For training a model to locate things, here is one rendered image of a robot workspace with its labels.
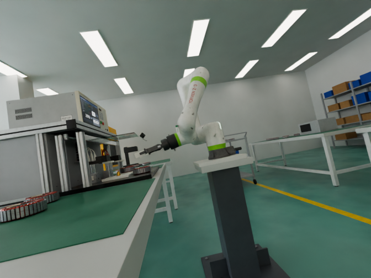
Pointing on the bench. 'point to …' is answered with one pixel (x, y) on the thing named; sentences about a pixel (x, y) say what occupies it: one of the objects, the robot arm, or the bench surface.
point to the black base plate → (111, 182)
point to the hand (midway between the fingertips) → (138, 155)
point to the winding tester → (50, 110)
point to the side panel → (22, 169)
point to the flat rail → (100, 140)
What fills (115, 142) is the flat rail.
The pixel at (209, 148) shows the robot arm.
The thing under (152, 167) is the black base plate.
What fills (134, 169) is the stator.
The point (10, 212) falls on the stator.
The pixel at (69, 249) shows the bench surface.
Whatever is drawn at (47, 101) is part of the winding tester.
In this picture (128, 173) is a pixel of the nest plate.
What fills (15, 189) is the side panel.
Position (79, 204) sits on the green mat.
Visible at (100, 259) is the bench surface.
